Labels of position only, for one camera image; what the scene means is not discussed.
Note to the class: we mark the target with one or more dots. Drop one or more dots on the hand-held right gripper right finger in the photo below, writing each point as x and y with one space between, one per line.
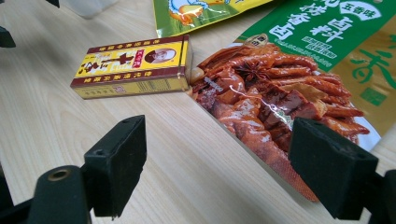
333 168

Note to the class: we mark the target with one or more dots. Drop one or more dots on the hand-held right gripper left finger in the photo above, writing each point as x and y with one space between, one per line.
115 165

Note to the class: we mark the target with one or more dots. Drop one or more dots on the clear plastic container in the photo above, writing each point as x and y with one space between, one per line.
90 7

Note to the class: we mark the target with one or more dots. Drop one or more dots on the green braised meat seasoning packet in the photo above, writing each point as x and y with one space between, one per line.
280 93

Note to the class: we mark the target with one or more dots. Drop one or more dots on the yellow and maroon spice box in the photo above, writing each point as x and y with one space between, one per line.
130 65

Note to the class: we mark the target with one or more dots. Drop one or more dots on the yellow snack pouch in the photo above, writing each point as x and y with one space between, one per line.
199 15

